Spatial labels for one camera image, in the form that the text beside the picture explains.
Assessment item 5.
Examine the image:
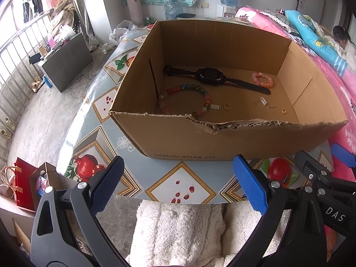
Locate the pile of patterned cloth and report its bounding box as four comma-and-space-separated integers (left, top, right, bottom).
50, 0, 75, 31

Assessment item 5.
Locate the white water dispenser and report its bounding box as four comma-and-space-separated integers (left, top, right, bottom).
216, 4, 237, 18

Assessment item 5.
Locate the red paper bag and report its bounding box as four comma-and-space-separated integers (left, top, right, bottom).
14, 157, 38, 210

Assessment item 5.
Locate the white fleece garment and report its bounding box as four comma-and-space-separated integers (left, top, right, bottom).
125, 200, 295, 267

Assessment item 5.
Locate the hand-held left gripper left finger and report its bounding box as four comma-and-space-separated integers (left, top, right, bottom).
30, 156, 131, 267

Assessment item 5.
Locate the pink bead bracelet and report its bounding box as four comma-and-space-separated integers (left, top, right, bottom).
252, 72, 274, 87

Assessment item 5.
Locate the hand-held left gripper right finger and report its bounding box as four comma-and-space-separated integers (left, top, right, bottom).
225, 154, 327, 267

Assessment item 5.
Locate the brown cardboard box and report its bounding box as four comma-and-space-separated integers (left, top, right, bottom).
108, 17, 349, 162

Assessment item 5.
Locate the white plastic bag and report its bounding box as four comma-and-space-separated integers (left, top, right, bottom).
109, 20, 139, 45

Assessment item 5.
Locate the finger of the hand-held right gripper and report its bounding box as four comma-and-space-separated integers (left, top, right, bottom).
331, 143, 356, 169
294, 150, 356, 208

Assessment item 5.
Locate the blue printed quilt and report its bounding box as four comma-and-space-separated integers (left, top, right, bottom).
285, 10, 349, 75

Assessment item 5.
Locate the pink floral blanket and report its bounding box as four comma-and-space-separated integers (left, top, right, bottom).
235, 6, 356, 178

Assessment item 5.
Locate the black wrist watch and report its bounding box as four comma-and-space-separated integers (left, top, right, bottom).
163, 65, 271, 95

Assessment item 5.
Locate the white paper roll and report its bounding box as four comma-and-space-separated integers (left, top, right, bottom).
124, 0, 146, 24

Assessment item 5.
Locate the empty clear water bottle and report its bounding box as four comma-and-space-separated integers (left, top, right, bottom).
164, 0, 182, 20

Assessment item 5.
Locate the metal balcony railing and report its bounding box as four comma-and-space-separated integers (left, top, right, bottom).
0, 6, 56, 167

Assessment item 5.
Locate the dark grey cabinet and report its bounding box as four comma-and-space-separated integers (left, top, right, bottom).
39, 32, 93, 92

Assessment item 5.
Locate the patterned lace pillow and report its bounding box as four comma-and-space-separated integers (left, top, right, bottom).
260, 9, 299, 34

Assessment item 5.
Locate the dark hanging jacket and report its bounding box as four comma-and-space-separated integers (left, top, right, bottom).
22, 0, 43, 23

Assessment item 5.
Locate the multicolour bead bracelet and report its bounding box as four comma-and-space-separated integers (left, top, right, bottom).
158, 83, 212, 117

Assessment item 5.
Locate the white and pink bag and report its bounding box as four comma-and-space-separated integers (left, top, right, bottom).
0, 167, 17, 198

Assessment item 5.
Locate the small open cardboard box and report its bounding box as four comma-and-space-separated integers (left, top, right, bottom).
29, 162, 75, 212

